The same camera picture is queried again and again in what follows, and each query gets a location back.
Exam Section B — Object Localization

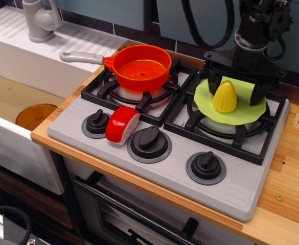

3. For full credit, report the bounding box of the red white toy sushi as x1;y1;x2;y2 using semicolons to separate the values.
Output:
105;106;141;145

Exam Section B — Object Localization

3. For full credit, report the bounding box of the black right burner grate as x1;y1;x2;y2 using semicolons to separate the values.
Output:
164;71;288;165

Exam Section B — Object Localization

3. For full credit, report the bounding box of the black burner grate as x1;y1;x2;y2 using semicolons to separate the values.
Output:
164;71;288;165
81;59;198;127

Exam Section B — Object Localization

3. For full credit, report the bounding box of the green round cloth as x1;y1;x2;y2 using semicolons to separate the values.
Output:
194;77;266;126

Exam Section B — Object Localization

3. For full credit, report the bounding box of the toy oven door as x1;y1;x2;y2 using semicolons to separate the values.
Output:
72;171;203;244

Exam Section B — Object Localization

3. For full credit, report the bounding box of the black left burner grate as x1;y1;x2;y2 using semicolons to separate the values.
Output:
81;59;198;127

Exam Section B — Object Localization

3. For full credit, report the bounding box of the grey toy faucet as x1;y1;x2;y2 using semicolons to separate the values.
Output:
22;0;62;43

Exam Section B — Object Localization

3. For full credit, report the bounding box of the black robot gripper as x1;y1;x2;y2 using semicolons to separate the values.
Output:
203;47;285;106

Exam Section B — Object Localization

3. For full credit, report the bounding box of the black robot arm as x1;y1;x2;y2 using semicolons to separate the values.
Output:
204;1;294;106

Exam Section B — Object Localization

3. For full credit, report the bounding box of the black stove knob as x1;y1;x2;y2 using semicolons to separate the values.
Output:
186;151;226;186
127;126;172;164
81;109;110;139

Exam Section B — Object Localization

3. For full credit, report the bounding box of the black braided cable bottom left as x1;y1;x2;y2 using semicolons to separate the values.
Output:
0;205;32;245

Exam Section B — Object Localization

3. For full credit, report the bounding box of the white toy sink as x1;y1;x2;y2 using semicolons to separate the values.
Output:
0;6;126;195

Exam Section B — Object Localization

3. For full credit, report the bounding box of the black braided cable loop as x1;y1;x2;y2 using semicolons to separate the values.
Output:
181;0;236;49

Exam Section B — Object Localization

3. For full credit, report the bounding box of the black right stove knob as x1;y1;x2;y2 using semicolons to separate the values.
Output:
186;151;226;186

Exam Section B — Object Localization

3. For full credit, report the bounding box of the yellow toy corn cob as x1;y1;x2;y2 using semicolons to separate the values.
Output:
213;81;238;113

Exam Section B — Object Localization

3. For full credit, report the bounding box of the black middle stove knob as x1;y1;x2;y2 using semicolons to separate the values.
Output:
127;126;172;164

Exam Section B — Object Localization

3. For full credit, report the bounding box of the orange toy pot grey handle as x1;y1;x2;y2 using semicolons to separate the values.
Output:
59;44;172;92

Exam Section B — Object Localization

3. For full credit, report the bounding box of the black left stove knob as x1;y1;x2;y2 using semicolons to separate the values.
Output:
81;109;110;139

